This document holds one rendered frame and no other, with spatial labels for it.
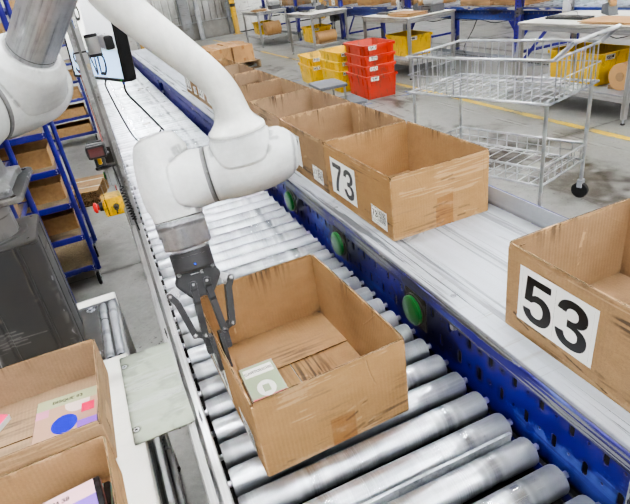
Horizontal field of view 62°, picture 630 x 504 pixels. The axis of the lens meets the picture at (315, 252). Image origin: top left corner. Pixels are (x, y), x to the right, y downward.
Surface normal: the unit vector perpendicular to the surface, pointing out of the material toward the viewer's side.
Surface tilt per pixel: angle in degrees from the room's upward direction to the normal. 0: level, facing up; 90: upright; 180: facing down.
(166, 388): 0
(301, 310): 89
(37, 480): 89
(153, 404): 0
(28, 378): 89
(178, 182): 72
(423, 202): 91
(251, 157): 80
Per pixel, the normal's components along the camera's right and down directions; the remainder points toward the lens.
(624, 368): -0.91, 0.31
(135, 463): -0.13, -0.87
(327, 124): 0.39, 0.39
